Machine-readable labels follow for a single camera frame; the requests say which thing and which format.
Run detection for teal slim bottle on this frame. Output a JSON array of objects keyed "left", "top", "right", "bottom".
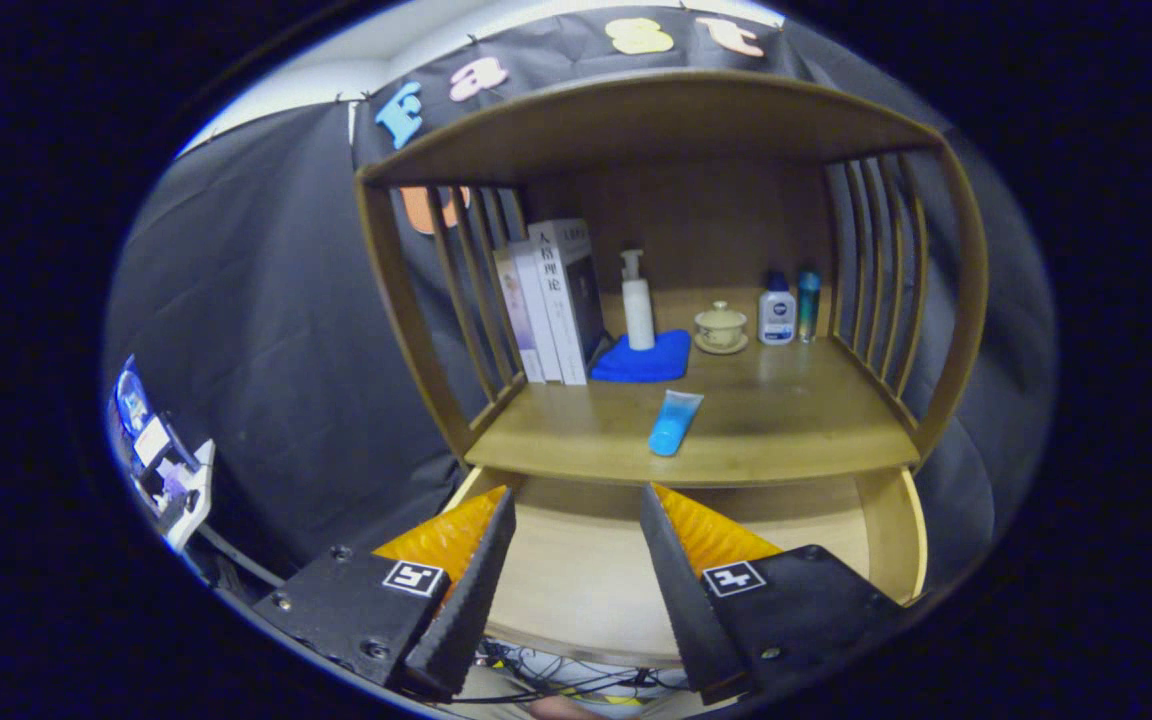
[{"left": 797, "top": 270, "right": 822, "bottom": 344}]

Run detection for blue squeeze tube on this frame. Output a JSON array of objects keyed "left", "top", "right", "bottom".
[{"left": 648, "top": 390, "right": 705, "bottom": 458}]

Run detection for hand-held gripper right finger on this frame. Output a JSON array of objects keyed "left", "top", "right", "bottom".
[{"left": 639, "top": 482, "right": 905, "bottom": 706}]

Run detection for wooden drawer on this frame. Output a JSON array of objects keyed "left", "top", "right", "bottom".
[{"left": 446, "top": 465, "right": 929, "bottom": 666}]

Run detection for white monitor stand table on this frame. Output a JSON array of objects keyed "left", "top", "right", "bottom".
[{"left": 161, "top": 438, "right": 216, "bottom": 553}]

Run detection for wooden cabinet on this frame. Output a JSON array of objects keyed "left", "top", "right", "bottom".
[{"left": 354, "top": 68, "right": 989, "bottom": 491}]

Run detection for wooden countertop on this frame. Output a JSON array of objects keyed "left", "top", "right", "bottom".
[{"left": 466, "top": 285, "right": 922, "bottom": 488}]

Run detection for pink thin book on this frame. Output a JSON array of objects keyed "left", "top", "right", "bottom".
[{"left": 493, "top": 245, "right": 545, "bottom": 384}]

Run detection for white lotion bottle blue cap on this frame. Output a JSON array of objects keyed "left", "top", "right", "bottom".
[{"left": 758, "top": 272, "right": 798, "bottom": 346}]

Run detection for floor cables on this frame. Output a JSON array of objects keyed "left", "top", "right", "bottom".
[{"left": 476, "top": 640, "right": 692, "bottom": 706}]

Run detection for white pump bottle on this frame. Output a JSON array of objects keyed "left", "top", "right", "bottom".
[{"left": 620, "top": 250, "right": 656, "bottom": 352}]

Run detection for thick white and black book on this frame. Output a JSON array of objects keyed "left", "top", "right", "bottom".
[{"left": 528, "top": 219, "right": 607, "bottom": 387}]

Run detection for computer monitor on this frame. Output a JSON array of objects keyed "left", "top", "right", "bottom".
[{"left": 114, "top": 358, "right": 199, "bottom": 511}]

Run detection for white thin book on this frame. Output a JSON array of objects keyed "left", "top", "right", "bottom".
[{"left": 509, "top": 240, "right": 565, "bottom": 384}]

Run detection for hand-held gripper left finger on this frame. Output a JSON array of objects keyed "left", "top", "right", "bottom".
[{"left": 254, "top": 485, "right": 518, "bottom": 703}]

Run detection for beige lidded teacup with saucer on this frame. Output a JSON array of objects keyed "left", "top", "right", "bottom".
[{"left": 693, "top": 301, "right": 750, "bottom": 355}]

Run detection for black backdrop cloth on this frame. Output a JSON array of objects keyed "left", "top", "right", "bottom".
[{"left": 106, "top": 5, "right": 1057, "bottom": 601}]

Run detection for blue folded cloth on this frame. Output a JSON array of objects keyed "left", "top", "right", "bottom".
[{"left": 591, "top": 329, "right": 693, "bottom": 384}]

